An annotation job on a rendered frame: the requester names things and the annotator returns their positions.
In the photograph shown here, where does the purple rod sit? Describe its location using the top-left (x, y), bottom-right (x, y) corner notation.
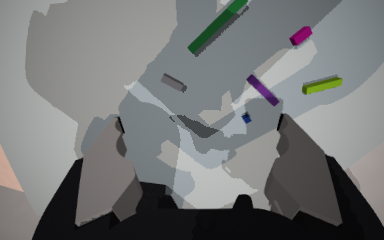
top-left (247, 75), bottom-right (279, 106)

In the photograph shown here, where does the small magenta block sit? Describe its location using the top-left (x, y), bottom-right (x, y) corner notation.
top-left (289, 26), bottom-right (312, 45)

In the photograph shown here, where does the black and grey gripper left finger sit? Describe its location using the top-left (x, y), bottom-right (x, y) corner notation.
top-left (32, 117), bottom-right (143, 240)

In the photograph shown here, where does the small blue block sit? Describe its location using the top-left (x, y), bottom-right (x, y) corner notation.
top-left (242, 114), bottom-right (252, 124)

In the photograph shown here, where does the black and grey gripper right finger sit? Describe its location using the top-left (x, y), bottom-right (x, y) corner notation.
top-left (264, 114), bottom-right (384, 240)

